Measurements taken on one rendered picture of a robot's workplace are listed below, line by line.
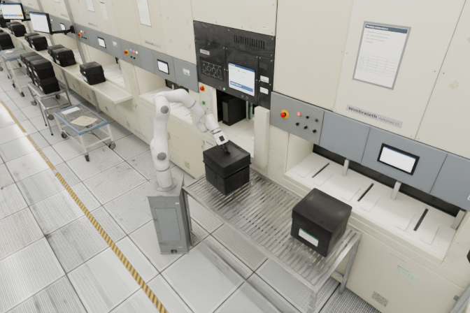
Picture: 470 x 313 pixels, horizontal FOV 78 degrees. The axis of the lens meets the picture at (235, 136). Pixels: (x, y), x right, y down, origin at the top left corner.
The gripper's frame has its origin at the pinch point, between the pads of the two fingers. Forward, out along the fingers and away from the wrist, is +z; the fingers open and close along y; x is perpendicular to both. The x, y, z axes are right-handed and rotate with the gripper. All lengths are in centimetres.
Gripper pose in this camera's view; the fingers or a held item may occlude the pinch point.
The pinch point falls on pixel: (225, 149)
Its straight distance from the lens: 237.5
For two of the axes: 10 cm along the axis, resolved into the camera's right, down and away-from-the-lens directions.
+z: 4.6, 8.8, -0.8
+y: 7.7, -3.5, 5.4
